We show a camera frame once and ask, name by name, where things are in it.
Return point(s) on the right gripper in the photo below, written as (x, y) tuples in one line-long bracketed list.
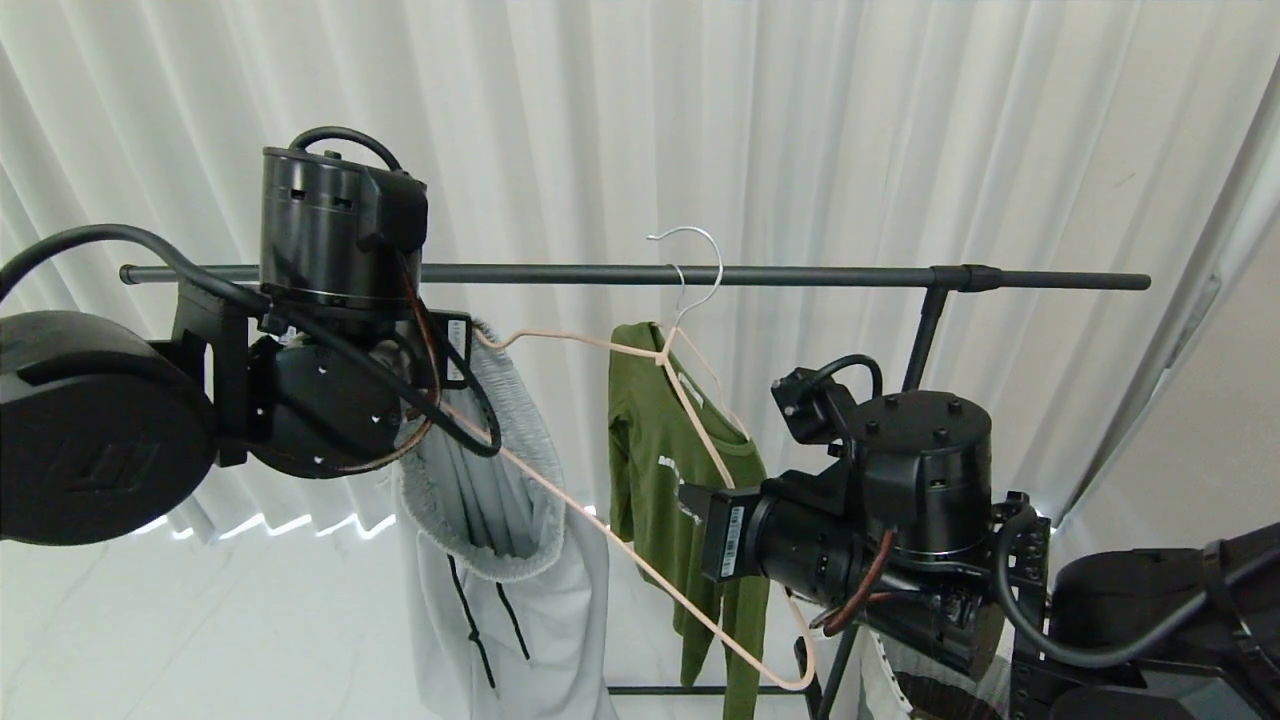
[(800, 545)]

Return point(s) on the pink clothes hanger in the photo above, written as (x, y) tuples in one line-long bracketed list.
[(665, 357), (681, 295)]

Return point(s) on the white curtain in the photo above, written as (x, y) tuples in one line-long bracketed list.
[(700, 100)]

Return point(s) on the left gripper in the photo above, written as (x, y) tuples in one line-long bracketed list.
[(320, 410)]

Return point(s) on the pale grey shorts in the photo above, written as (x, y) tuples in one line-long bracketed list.
[(560, 620)]

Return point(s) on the green long-sleeved shirt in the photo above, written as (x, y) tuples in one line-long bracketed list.
[(650, 450)]

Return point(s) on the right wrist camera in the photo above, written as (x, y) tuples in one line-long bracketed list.
[(805, 405)]

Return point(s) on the white laundry basket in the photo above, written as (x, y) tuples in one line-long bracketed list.
[(950, 700)]

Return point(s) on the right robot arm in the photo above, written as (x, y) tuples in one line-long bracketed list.
[(925, 470)]

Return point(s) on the black clothes rack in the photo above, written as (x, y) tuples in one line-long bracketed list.
[(800, 275)]

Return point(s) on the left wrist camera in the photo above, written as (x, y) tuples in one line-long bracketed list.
[(395, 210)]

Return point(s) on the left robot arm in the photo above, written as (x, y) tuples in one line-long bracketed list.
[(100, 430)]

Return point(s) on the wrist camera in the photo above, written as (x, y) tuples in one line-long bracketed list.
[(395, 210), (805, 405)]

